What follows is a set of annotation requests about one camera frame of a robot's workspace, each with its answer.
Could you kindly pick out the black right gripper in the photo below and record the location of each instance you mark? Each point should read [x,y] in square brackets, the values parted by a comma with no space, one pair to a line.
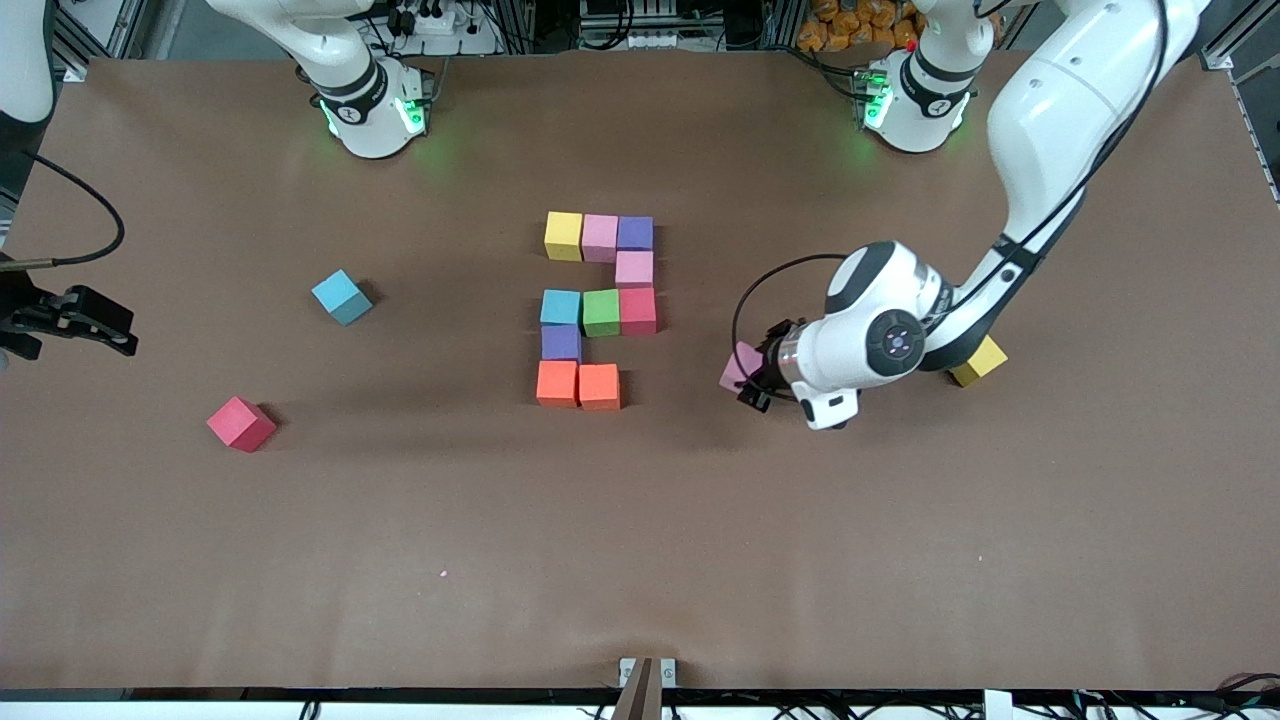
[22,312]

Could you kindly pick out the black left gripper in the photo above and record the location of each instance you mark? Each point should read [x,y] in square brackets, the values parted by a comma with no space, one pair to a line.
[769,362]

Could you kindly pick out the pink foam cube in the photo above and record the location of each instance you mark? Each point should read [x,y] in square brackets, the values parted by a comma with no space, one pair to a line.
[738,365]
[634,268]
[600,238]

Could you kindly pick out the red foam cube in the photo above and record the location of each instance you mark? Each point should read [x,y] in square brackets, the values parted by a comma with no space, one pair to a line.
[240,424]
[638,310]

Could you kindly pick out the orange foam cube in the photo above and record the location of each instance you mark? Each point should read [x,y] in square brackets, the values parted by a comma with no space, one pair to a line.
[557,383]
[600,386]

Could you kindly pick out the green foam cube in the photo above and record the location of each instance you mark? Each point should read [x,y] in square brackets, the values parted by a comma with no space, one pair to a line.
[601,312]

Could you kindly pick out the purple foam cube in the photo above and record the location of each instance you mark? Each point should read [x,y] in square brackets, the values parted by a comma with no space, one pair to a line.
[635,233]
[561,343]

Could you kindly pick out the light blue foam cube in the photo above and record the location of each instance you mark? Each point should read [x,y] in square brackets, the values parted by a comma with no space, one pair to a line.
[560,307]
[340,297]

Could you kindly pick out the yellow foam cube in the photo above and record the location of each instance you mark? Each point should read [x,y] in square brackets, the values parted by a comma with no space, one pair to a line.
[985,360]
[563,236]

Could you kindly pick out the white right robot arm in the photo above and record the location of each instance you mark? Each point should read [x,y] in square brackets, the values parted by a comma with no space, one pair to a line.
[350,90]

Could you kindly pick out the pile of orange objects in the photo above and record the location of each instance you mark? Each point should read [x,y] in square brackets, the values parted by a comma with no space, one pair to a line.
[855,25]

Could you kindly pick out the metal equipment rack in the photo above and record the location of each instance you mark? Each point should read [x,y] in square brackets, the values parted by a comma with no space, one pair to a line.
[650,20]

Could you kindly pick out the white power strip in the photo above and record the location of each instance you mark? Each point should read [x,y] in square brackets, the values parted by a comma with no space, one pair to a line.
[428,18]

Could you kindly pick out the silver aluminium frame bar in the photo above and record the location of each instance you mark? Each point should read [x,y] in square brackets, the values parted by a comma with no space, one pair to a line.
[70,55]
[1240,28]

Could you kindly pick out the grey metal edge bracket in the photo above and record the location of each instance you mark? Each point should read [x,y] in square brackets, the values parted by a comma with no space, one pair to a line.
[647,668]

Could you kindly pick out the brown post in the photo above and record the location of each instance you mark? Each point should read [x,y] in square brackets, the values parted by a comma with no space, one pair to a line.
[638,700]

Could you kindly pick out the white table frame rail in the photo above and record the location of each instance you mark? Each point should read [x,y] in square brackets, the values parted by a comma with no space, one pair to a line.
[400,711]

